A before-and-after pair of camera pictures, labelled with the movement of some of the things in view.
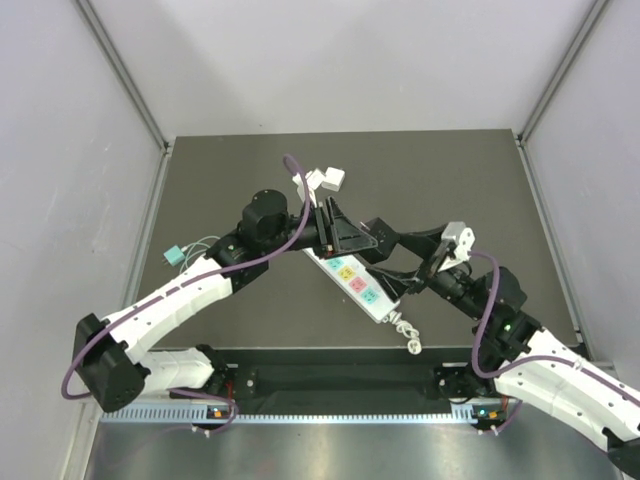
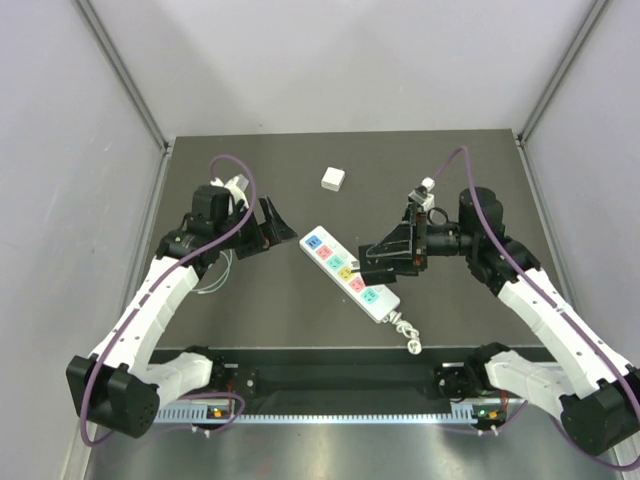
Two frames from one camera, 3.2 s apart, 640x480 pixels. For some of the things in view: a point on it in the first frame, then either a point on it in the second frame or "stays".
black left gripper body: x=321 y=236 to x=251 y=240
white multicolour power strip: x=359 y=283 stays
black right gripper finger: x=395 y=283 to x=379 y=277
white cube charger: x=333 y=178 stays
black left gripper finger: x=346 y=234 to x=276 y=228
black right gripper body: x=433 y=278 to x=418 y=216
